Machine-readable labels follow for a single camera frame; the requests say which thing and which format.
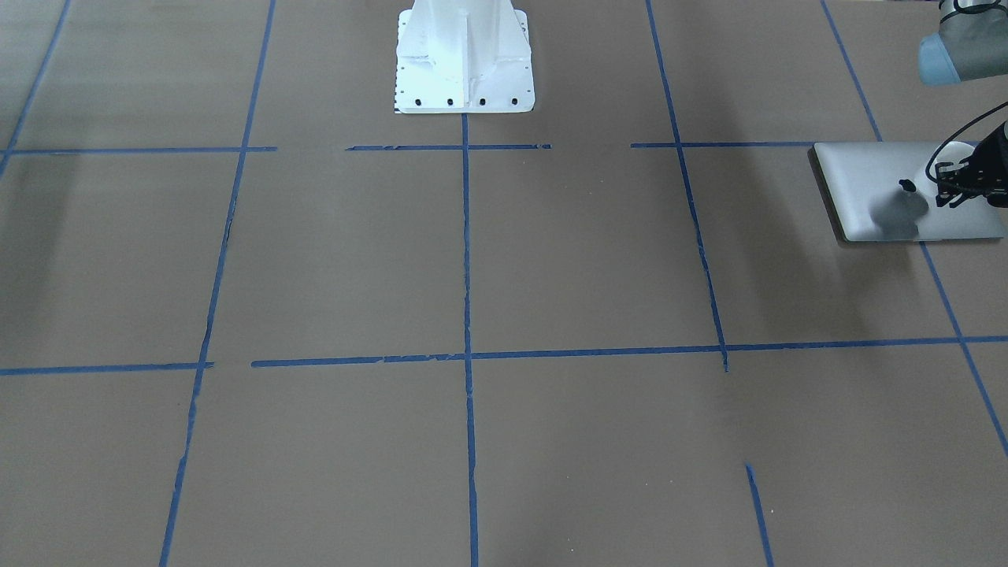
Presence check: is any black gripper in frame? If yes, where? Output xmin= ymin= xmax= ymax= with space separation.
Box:
xmin=935 ymin=122 xmax=1007 ymax=209

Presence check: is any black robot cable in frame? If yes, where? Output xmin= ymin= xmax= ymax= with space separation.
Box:
xmin=925 ymin=101 xmax=1008 ymax=186

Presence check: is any brown paper table cover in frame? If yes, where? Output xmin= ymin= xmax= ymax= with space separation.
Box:
xmin=2 ymin=1 xmax=1006 ymax=566

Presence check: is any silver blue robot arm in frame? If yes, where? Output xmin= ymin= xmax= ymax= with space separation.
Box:
xmin=918 ymin=1 xmax=1007 ymax=209

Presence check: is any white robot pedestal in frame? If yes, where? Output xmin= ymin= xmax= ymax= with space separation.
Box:
xmin=394 ymin=1 xmax=536 ymax=114

